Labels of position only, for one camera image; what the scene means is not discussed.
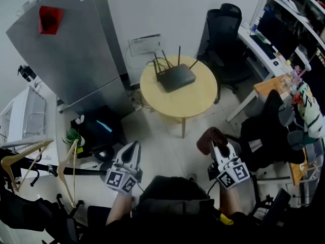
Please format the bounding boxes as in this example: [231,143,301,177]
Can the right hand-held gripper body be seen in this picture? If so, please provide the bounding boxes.
[208,156,251,190]

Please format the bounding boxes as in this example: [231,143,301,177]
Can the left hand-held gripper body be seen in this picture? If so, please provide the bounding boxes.
[105,158,143,194]

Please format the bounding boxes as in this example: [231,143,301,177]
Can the brown cloth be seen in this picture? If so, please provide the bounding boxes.
[197,127,229,156]

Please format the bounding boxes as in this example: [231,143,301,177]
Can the black router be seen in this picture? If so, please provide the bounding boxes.
[153,45,200,94]

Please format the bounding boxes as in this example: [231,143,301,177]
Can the person's left forearm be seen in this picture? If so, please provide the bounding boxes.
[105,191,133,226]

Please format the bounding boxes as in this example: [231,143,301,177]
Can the person's right forearm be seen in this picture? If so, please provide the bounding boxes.
[219,186,241,217]

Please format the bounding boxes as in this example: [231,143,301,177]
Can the black box with teal stripe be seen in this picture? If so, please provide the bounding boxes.
[70,105,127,160]

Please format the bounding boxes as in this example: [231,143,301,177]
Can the black chair with jacket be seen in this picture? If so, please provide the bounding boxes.
[240,89,305,172]

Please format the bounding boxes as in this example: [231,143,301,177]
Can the wooden clothes hanger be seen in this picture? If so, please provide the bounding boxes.
[1,138,54,194]
[57,138,79,208]

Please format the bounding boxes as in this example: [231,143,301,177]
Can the potted green plant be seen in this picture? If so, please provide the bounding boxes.
[62,127,86,149]

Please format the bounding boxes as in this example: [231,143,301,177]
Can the round wooden table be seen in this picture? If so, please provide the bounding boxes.
[140,54,218,139]

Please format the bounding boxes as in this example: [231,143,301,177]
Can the person's black clothing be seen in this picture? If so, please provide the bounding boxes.
[83,175,257,244]

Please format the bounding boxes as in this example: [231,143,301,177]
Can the wooden work desk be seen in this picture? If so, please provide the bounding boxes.
[253,74,315,187]

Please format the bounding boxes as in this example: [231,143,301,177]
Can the white rectangular table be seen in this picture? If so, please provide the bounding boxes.
[20,80,60,177]

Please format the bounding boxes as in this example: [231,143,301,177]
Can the colourful plush cushion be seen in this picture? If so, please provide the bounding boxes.
[291,81,325,139]

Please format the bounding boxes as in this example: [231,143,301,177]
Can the black swivel chair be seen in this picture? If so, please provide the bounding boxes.
[0,192,84,244]

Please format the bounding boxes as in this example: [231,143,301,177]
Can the white computer desk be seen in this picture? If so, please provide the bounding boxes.
[225,21,313,123]

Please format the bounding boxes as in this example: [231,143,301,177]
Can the silver refrigerator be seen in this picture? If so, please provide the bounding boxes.
[5,0,135,116]

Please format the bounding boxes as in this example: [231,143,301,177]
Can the black keyboard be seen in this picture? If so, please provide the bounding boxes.
[250,34,277,60]

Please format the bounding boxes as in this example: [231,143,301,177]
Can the black mesh office chair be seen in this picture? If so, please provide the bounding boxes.
[197,3,254,104]

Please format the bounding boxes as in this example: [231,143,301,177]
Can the black computer monitor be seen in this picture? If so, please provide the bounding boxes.
[256,9,303,60]

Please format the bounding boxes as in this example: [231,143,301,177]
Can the red paper decoration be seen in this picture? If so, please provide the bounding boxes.
[38,5,64,35]

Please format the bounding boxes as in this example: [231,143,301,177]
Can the white storage shelf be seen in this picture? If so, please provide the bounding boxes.
[264,0,325,50]

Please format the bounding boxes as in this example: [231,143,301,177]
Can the yellow strap buckle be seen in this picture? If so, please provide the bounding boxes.
[213,212,234,226]

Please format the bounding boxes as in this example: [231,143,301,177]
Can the tangled floor cables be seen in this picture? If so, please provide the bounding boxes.
[131,89,153,111]

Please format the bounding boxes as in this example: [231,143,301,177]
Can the white wall panel box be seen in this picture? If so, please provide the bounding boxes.
[128,34,162,57]

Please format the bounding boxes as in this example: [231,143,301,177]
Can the black wall-mounted device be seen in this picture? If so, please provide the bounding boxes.
[17,64,38,82]

